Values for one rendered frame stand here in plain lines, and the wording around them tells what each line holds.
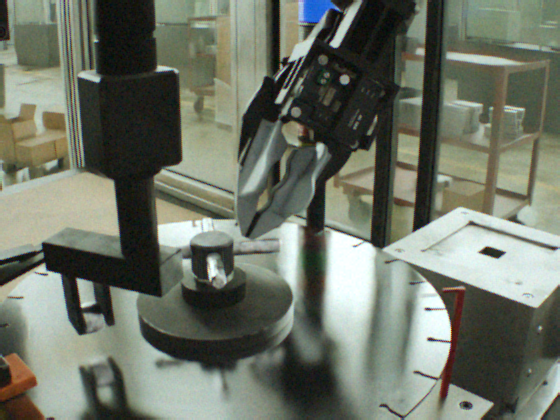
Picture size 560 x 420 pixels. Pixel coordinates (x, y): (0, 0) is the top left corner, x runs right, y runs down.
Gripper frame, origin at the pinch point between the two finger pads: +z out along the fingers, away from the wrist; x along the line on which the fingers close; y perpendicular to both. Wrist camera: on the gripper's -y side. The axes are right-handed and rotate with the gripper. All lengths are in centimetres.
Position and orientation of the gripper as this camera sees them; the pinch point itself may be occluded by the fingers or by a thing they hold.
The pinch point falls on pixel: (251, 221)
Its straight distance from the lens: 47.9
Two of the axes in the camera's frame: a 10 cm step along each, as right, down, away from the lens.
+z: -4.6, 8.9, 0.6
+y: 2.0, 1.7, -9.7
